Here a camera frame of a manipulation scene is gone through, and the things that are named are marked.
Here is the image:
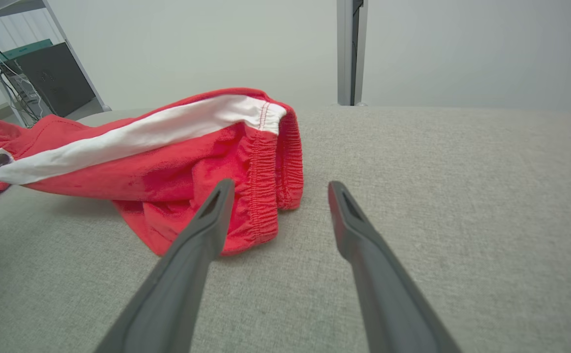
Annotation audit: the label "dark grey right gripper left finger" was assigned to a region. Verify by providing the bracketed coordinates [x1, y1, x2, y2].
[93, 178, 236, 353]

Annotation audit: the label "black box on shelf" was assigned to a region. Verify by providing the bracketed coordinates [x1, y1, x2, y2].
[14, 43, 96, 119]

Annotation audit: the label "grey metal shelf rack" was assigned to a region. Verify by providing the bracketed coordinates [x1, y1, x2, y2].
[0, 0, 112, 129]

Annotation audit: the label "black cable bundle at rack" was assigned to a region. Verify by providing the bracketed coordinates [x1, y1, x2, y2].
[0, 12, 43, 126]

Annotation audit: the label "red shorts with white stripe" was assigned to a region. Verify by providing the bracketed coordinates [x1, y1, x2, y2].
[0, 88, 304, 257]

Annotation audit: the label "grey metal partition post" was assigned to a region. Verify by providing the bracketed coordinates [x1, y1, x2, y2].
[336, 0, 369, 106]

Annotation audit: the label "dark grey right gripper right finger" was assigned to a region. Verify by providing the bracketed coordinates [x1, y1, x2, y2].
[328, 181, 463, 353]

